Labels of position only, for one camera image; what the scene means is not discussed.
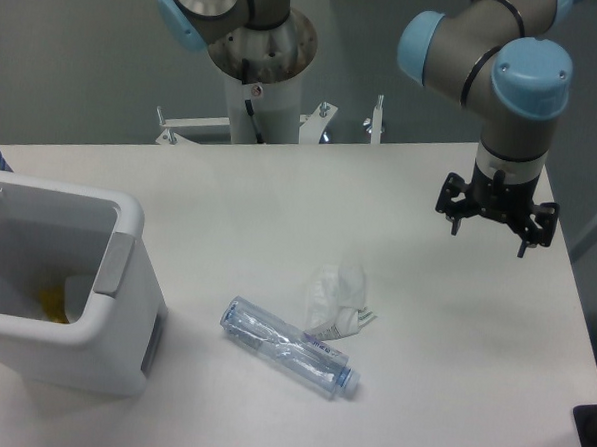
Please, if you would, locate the white plastic wrapper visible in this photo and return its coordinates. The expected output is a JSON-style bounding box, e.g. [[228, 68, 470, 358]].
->
[[304, 262, 377, 341]]

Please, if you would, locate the clear plastic water bottle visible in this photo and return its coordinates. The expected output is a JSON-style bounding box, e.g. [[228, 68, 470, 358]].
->
[[220, 296, 361, 399]]

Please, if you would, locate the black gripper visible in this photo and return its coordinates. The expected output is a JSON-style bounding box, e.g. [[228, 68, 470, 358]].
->
[[435, 159, 561, 258]]

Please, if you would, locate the white plastic trash can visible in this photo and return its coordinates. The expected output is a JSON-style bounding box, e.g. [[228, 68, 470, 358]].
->
[[0, 171, 168, 396]]

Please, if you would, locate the black cable on pedestal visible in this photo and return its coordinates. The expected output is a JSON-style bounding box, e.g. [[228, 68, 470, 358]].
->
[[237, 57, 270, 146]]

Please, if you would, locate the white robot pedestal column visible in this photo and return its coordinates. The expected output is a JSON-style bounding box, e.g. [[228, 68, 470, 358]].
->
[[203, 6, 321, 148]]

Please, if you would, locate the black device at table edge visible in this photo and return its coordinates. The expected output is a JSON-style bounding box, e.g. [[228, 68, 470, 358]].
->
[[573, 404, 597, 447]]

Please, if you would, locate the white metal base frame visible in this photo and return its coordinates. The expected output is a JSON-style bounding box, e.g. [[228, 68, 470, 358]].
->
[[155, 94, 386, 146]]

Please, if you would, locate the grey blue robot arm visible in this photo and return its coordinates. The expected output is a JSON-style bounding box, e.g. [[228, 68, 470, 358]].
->
[[156, 0, 573, 249]]

